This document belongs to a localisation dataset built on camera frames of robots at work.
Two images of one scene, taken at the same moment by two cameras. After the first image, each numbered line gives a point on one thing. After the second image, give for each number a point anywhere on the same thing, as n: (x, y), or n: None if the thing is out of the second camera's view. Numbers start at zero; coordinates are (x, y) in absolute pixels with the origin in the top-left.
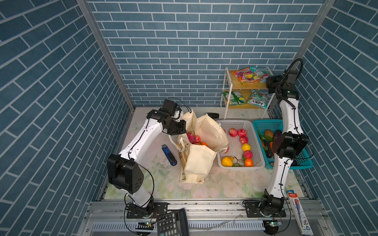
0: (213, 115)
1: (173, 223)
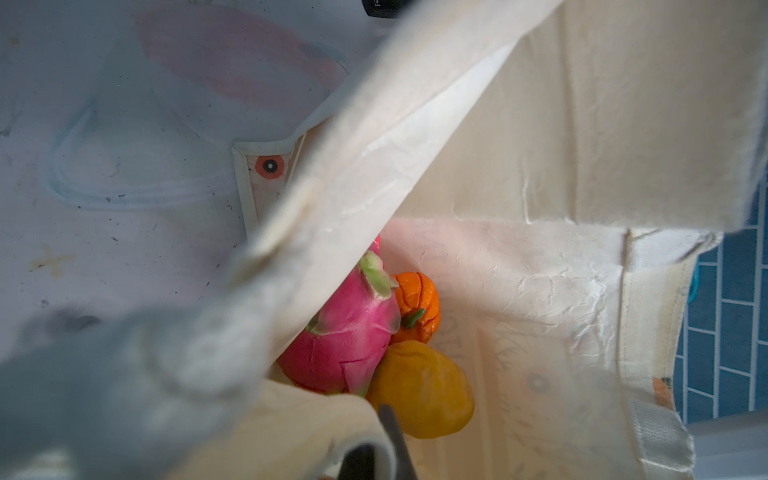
0: (385, 8)
1: None
